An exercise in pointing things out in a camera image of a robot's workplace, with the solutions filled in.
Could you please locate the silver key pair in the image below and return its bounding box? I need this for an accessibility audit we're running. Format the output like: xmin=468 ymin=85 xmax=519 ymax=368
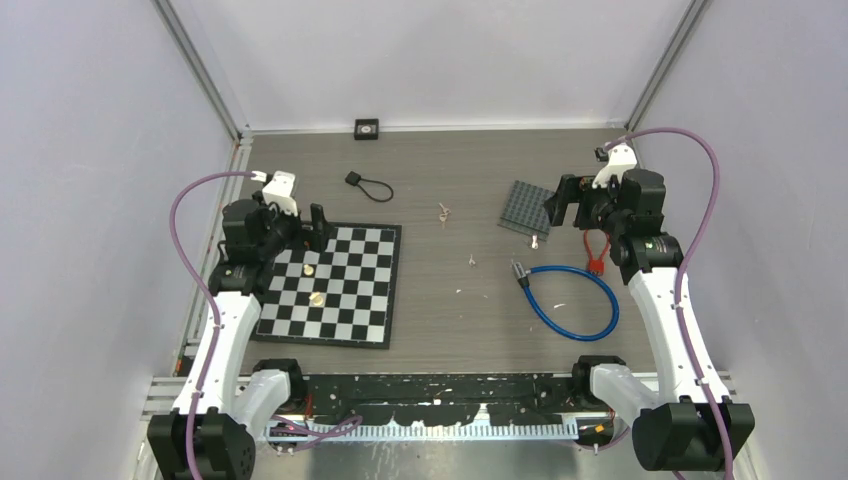
xmin=439 ymin=203 xmax=451 ymax=224

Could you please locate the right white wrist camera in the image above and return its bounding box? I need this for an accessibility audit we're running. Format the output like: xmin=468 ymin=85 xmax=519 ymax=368
xmin=592 ymin=142 xmax=637 ymax=189

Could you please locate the black white chessboard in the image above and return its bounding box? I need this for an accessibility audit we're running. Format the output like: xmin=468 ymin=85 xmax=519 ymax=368
xmin=252 ymin=223 xmax=403 ymax=349

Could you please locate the small black square device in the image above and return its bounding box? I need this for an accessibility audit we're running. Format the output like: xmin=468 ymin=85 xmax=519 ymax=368
xmin=353 ymin=118 xmax=380 ymax=141

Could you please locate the black cable padlock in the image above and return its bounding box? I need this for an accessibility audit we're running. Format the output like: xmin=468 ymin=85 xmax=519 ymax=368
xmin=344 ymin=170 xmax=395 ymax=204

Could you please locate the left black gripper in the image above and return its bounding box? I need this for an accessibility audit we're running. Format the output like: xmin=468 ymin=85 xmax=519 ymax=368
xmin=254 ymin=192 xmax=333 ymax=261

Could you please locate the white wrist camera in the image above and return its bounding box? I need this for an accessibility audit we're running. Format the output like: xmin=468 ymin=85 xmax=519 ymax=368
xmin=261 ymin=171 xmax=299 ymax=216
xmin=592 ymin=142 xmax=637 ymax=189

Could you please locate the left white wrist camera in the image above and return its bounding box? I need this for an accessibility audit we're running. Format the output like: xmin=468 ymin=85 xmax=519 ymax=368
xmin=261 ymin=171 xmax=299 ymax=216

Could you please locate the red cable padlock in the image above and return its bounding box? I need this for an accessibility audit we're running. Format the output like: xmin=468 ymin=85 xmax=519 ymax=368
xmin=582 ymin=230 xmax=611 ymax=277

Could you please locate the blue cable lock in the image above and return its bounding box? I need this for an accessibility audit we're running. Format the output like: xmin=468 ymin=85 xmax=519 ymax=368
xmin=510 ymin=261 xmax=620 ymax=343

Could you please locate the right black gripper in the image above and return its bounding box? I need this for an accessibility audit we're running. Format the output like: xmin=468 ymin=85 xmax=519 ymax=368
xmin=544 ymin=173 xmax=629 ymax=237

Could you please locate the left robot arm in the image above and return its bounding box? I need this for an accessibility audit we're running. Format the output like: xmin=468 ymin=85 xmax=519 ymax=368
xmin=147 ymin=199 xmax=336 ymax=479

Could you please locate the aluminium frame rail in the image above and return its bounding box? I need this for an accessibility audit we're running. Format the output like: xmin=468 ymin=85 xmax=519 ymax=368
xmin=264 ymin=420 xmax=598 ymax=444

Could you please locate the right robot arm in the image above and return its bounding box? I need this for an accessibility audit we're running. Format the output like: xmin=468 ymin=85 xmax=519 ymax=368
xmin=544 ymin=169 xmax=755 ymax=478

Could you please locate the grey building plate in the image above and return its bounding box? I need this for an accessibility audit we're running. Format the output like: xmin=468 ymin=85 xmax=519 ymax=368
xmin=498 ymin=180 xmax=554 ymax=242

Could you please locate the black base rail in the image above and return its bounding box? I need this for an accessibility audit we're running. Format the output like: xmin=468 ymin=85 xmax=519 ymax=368
xmin=276 ymin=373 xmax=615 ymax=427

